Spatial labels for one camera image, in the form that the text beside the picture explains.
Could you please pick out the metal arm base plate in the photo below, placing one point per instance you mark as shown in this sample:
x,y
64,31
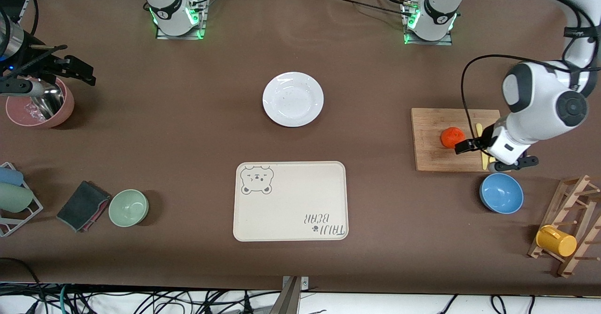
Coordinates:
x,y
162,35
443,42

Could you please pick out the wooden peg rack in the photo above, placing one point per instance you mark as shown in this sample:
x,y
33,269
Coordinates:
x,y
582,225

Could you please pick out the clear crumpled plastic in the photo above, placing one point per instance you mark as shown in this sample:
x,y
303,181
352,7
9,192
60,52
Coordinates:
x,y
30,112

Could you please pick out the white round plate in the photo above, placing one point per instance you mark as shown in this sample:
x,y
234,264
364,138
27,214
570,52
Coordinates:
x,y
293,99

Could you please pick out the bamboo cutting board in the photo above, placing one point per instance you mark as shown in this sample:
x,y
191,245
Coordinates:
x,y
432,154

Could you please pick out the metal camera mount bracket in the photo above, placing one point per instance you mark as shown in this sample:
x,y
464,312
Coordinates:
x,y
291,297

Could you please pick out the orange fruit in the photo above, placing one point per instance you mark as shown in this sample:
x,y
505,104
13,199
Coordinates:
x,y
450,136

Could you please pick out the cream tray with bear print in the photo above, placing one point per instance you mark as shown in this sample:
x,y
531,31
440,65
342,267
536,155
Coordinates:
x,y
291,201

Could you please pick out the pale green bowl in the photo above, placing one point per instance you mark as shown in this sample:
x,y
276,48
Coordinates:
x,y
128,208

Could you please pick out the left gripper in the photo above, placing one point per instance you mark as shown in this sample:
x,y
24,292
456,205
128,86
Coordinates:
x,y
482,141

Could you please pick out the pink bowl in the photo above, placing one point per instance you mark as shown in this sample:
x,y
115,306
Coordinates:
x,y
66,107

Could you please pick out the blue bowl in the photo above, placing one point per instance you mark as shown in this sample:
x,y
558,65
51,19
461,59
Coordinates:
x,y
501,193

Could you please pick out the metal scoop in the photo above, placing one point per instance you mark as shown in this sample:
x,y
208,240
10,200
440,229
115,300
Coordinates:
x,y
51,103

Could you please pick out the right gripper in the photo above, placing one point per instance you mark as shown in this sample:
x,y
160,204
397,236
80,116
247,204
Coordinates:
x,y
50,64

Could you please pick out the yellow mug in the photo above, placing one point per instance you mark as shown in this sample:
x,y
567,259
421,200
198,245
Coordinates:
x,y
556,241

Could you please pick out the pale green cup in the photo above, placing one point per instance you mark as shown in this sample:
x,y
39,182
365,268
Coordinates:
x,y
14,197

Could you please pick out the yellow plastic knife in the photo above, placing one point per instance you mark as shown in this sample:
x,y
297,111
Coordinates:
x,y
479,130

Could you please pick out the light blue cup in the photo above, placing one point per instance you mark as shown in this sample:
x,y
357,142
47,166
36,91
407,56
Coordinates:
x,y
10,177

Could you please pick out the dark grey folded cloth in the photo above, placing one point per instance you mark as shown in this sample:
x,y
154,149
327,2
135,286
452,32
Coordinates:
x,y
82,203

